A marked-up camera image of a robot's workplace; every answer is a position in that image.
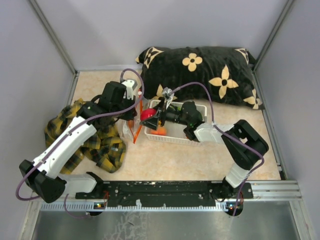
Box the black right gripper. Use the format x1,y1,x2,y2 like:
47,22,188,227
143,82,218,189
140,97,189,131

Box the red apple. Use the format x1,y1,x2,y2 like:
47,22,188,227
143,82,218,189
140,108,157,121

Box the white perforated plastic basket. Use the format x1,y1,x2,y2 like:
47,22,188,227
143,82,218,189
144,99,208,146

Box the clear zip bag orange zipper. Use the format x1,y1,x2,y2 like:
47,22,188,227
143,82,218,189
119,97,144,144

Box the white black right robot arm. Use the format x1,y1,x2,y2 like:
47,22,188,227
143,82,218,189
140,99,269,198

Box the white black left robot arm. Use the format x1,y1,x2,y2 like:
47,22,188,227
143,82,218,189
19,79,138,204

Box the orange tangerine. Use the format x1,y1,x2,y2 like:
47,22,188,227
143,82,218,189
152,127,167,136

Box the yellow black plaid shirt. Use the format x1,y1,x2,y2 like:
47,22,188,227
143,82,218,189
44,98,127,174

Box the black floral plush pillow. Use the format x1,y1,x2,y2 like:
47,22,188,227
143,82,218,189
135,46,265,110

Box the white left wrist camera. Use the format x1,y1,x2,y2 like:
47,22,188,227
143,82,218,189
120,79,138,101

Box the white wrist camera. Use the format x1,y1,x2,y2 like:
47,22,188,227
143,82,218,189
161,87,177,106
120,79,138,101

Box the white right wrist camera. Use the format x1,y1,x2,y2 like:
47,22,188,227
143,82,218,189
161,87,177,106

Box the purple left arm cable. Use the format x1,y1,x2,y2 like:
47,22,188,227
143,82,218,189
15,68,145,220

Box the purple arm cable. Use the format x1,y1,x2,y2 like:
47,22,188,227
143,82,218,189
15,68,145,220
172,81,265,181

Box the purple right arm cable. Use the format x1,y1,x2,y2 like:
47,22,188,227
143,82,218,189
172,81,265,181

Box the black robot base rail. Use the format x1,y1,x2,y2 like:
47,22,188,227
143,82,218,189
75,180,239,208

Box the aluminium frame rail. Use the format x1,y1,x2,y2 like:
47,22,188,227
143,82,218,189
40,180,302,215

